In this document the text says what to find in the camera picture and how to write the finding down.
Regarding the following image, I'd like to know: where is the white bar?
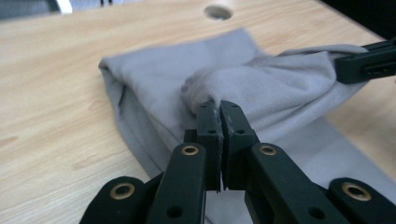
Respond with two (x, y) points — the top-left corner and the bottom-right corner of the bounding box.
(55, 0), (74, 15)

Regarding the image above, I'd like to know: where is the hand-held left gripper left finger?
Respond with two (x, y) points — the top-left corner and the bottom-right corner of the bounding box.
(183, 100), (225, 192)

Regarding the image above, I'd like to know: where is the grey cloth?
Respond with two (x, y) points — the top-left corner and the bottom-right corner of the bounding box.
(98, 27), (396, 224)

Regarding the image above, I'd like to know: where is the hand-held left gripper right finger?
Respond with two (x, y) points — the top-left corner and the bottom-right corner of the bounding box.
(219, 100), (262, 191)

